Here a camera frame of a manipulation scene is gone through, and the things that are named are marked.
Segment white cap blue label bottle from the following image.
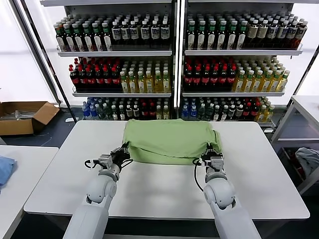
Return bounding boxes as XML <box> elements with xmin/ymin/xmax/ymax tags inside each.
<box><xmin>276</xmin><ymin>20</ymin><xmax>287</xmax><ymax>48</ymax></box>
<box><xmin>130</xmin><ymin>21</ymin><xmax>140</xmax><ymax>46</ymax></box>
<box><xmin>140</xmin><ymin>20</ymin><xmax>150</xmax><ymax>46</ymax></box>
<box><xmin>111</xmin><ymin>21</ymin><xmax>122</xmax><ymax>46</ymax></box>
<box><xmin>121</xmin><ymin>21</ymin><xmax>131</xmax><ymax>46</ymax></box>
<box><xmin>286</xmin><ymin>20</ymin><xmax>297</xmax><ymax>48</ymax></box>
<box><xmin>150</xmin><ymin>20</ymin><xmax>160</xmax><ymax>46</ymax></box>
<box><xmin>159</xmin><ymin>20</ymin><xmax>169</xmax><ymax>46</ymax></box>
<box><xmin>266</xmin><ymin>19</ymin><xmax>277</xmax><ymax>48</ymax></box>

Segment black slanted metal pole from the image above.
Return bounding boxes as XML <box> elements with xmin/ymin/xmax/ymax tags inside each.
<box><xmin>20</xmin><ymin>0</ymin><xmax>77</xmax><ymax>122</ymax></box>

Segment light green polo shirt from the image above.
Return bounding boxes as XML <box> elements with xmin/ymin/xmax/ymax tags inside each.
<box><xmin>123</xmin><ymin>119</ymin><xmax>223</xmax><ymax>166</ymax></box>

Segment white metal shelf rack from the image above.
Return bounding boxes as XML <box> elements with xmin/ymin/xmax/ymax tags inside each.
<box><xmin>180</xmin><ymin>0</ymin><xmax>304</xmax><ymax>124</ymax></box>
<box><xmin>39</xmin><ymin>0</ymin><xmax>179</xmax><ymax>122</ymax></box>

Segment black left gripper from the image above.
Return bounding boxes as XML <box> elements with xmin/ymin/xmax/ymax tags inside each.
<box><xmin>110</xmin><ymin>142</ymin><xmax>131</xmax><ymax>167</ymax></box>

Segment white cap red tea bottle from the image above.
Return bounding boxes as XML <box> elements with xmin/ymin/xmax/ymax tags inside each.
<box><xmin>295</xmin><ymin>21</ymin><xmax>307</xmax><ymax>47</ymax></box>

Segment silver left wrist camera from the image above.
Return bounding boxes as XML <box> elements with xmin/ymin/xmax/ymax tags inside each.
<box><xmin>98</xmin><ymin>154</ymin><xmax>113</xmax><ymax>167</ymax></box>

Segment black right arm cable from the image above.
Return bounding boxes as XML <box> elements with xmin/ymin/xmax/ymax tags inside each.
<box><xmin>193</xmin><ymin>157</ymin><xmax>208</xmax><ymax>193</ymax></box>

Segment open brown cardboard box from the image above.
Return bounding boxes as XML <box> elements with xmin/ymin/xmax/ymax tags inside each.
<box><xmin>0</xmin><ymin>101</ymin><xmax>60</xmax><ymax>136</ymax></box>

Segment white cap beige label bottle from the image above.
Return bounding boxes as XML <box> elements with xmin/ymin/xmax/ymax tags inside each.
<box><xmin>246</xmin><ymin>19</ymin><xmax>258</xmax><ymax>48</ymax></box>
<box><xmin>257</xmin><ymin>19</ymin><xmax>267</xmax><ymax>48</ymax></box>

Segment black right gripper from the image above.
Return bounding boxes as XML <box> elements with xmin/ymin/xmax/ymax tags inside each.
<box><xmin>200</xmin><ymin>144</ymin><xmax>224</xmax><ymax>163</ymax></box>

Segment black plastic crate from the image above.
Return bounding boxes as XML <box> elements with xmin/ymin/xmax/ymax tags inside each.
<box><xmin>278</xmin><ymin>146</ymin><xmax>307</xmax><ymax>181</ymax></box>

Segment crumpled grey white cloth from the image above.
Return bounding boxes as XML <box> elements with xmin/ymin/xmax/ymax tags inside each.
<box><xmin>295</xmin><ymin>147</ymin><xmax>319</xmax><ymax>178</ymax></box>

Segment white metal side table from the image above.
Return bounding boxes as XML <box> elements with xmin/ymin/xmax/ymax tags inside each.
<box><xmin>270</xmin><ymin>95</ymin><xmax>319</xmax><ymax>196</ymax></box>

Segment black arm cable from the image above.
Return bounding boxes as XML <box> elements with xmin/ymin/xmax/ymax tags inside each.
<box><xmin>193</xmin><ymin>157</ymin><xmax>208</xmax><ymax>193</ymax></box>
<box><xmin>84</xmin><ymin>158</ymin><xmax>133</xmax><ymax>171</ymax></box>

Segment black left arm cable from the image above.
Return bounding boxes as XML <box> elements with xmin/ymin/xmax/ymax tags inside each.
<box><xmin>84</xmin><ymin>158</ymin><xmax>133</xmax><ymax>171</ymax></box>

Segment green cap dark tea bottle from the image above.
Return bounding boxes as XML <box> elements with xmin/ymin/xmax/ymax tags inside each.
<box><xmin>216</xmin><ymin>20</ymin><xmax>226</xmax><ymax>50</ymax></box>
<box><xmin>186</xmin><ymin>20</ymin><xmax>196</xmax><ymax>50</ymax></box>
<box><xmin>55</xmin><ymin>24</ymin><xmax>65</xmax><ymax>52</ymax></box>
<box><xmin>64</xmin><ymin>23</ymin><xmax>75</xmax><ymax>52</ymax></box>
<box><xmin>83</xmin><ymin>22</ymin><xmax>94</xmax><ymax>52</ymax></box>
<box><xmin>74</xmin><ymin>22</ymin><xmax>84</xmax><ymax>52</ymax></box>
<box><xmin>93</xmin><ymin>22</ymin><xmax>103</xmax><ymax>52</ymax></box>
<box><xmin>102</xmin><ymin>22</ymin><xmax>113</xmax><ymax>51</ymax></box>
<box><xmin>226</xmin><ymin>20</ymin><xmax>237</xmax><ymax>50</ymax></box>
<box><xmin>236</xmin><ymin>20</ymin><xmax>246</xmax><ymax>50</ymax></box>
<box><xmin>196</xmin><ymin>20</ymin><xmax>206</xmax><ymax>50</ymax></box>
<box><xmin>206</xmin><ymin>20</ymin><xmax>216</xmax><ymax>50</ymax></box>

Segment folded blue cloth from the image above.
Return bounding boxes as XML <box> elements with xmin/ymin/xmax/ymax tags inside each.
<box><xmin>0</xmin><ymin>155</ymin><xmax>17</xmax><ymax>192</ymax></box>

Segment silver metal parts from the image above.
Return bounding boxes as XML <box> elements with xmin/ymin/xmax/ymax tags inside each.
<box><xmin>0</xmin><ymin>109</ymin><xmax>38</xmax><ymax>121</ymax></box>

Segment grey slanted frame beam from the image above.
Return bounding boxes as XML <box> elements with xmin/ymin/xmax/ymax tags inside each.
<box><xmin>9</xmin><ymin>0</ymin><xmax>61</xmax><ymax>105</ymax></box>

